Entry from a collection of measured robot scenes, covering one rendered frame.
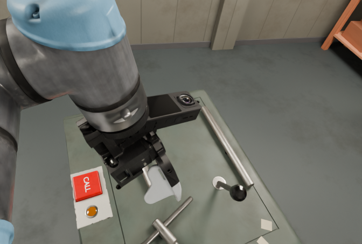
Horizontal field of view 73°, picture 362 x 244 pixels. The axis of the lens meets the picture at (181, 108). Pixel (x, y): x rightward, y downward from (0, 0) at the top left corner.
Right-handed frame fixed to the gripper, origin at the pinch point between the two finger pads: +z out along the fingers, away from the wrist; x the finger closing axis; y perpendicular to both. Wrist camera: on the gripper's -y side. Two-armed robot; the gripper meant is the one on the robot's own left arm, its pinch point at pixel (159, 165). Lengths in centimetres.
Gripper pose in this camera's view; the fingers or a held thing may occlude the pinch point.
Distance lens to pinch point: 48.1
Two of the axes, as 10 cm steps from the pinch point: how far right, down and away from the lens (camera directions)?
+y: -8.1, 5.1, -2.8
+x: 5.8, 6.2, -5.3
